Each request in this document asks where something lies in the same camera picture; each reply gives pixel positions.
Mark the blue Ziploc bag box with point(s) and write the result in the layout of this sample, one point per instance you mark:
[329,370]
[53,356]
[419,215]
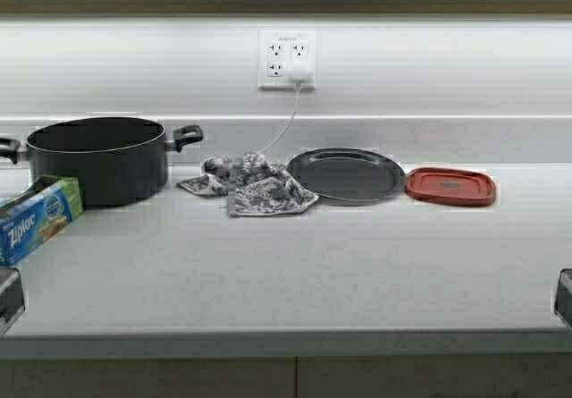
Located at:
[37,215]

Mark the red plastic container lid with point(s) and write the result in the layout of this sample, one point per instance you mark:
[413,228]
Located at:
[451,187]

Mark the white wall outlet plate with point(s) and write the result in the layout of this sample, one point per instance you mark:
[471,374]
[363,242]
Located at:
[279,52]

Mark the grey patterned dish towel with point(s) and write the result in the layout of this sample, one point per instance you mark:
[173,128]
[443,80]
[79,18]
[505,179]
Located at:
[252,186]

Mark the white charger plug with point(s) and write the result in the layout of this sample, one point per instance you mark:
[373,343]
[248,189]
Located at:
[301,79]

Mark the right wooden drawer front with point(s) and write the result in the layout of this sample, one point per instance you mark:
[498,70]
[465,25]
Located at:
[513,375]

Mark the black cooking pot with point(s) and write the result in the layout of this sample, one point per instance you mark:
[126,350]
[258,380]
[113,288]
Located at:
[116,160]

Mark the dark grey plate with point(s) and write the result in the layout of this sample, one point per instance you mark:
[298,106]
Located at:
[348,175]

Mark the left wooden drawer front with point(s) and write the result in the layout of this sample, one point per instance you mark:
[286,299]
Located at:
[149,378]

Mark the wooden drawer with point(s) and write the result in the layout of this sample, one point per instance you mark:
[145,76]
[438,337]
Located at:
[149,378]
[513,375]

